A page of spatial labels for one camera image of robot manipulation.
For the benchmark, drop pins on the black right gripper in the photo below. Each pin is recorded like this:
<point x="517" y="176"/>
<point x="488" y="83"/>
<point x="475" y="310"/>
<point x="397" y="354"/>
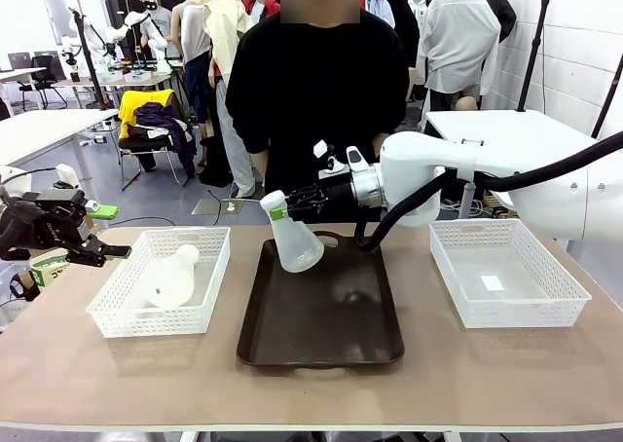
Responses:
<point x="336" y="195"/>

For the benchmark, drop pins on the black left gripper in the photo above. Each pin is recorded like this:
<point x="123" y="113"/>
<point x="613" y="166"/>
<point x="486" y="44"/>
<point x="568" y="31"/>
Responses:
<point x="44" y="228"/>

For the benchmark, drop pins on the translucent white conical flask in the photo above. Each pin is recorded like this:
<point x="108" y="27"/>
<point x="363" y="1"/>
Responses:
<point x="170" y="286"/>
<point x="297" y="247"/>

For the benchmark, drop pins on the person's left forearm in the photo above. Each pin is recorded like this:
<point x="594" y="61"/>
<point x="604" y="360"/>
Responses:
<point x="378" y="146"/>

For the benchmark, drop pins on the green and white carton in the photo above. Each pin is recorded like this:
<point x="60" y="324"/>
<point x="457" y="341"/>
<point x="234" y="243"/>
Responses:
<point x="48" y="267"/>

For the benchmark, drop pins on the grey floor plate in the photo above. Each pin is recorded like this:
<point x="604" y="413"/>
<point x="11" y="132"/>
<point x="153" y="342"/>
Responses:
<point x="214" y="207"/>

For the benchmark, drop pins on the black metal chair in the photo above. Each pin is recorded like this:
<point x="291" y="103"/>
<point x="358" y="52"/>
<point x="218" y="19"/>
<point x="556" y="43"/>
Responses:
<point x="146" y="145"/>

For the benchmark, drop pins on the white perforated plastic basket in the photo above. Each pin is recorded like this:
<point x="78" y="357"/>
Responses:
<point x="146" y="322"/>

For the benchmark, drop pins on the person in black shirt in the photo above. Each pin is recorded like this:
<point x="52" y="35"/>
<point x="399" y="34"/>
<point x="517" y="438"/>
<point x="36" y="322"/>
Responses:
<point x="316" y="96"/>

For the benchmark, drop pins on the white desk with grey leg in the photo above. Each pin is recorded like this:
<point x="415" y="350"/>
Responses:
<point x="44" y="130"/>

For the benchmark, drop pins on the dark brown serving tray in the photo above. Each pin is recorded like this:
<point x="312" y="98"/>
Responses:
<point x="316" y="325"/>

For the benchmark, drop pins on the dark purple garment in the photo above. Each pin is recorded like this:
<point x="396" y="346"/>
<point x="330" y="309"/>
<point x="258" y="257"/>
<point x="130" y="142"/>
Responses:
<point x="160" y="116"/>

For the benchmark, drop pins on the yellow garment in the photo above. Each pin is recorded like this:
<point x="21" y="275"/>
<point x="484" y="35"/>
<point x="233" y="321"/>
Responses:
<point x="129" y="103"/>

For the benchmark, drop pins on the long white background table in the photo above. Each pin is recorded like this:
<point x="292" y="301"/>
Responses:
<point x="121" y="78"/>

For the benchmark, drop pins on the black office chair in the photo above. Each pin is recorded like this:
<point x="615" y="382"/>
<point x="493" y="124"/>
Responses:
<point x="41" y="74"/>

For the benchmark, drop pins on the black tripod stand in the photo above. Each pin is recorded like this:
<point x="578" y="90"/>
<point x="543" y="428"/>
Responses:
<point x="533" y="47"/>
<point x="90" y="62"/>

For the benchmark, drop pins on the mannequin with cream shirt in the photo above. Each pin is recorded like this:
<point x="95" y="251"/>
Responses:
<point x="224" y="28"/>

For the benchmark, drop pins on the mannequin with dark jacket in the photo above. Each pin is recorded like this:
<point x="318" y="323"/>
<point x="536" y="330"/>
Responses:
<point x="396" y="18"/>

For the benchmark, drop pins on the mannequin with white tank top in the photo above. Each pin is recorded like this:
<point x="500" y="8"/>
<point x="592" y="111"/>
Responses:
<point x="192" y="28"/>

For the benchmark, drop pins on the background person in grey shirt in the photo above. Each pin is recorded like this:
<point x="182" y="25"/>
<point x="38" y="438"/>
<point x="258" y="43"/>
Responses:
<point x="158" y="28"/>

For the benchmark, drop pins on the white board panel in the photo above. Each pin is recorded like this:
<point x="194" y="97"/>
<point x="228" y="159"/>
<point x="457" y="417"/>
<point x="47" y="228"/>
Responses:
<point x="61" y="16"/>

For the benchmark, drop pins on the white square table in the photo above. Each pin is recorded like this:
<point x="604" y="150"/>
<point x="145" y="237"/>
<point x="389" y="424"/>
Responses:
<point x="511" y="121"/>

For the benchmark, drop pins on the mannequin with white dress shirt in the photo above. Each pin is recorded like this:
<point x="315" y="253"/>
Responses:
<point x="457" y="38"/>

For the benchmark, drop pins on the white basket with paper label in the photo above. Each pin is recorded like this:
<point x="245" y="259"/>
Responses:
<point x="511" y="315"/>

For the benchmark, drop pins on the black hanging jacket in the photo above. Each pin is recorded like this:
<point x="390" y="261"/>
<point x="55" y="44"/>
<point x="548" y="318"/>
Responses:
<point x="501" y="9"/>

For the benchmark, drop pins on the black slanted stand pole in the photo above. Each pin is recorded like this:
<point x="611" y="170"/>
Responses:
<point x="608" y="96"/>

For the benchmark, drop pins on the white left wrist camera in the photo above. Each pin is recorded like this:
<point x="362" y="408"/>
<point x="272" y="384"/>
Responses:
<point x="66" y="174"/>

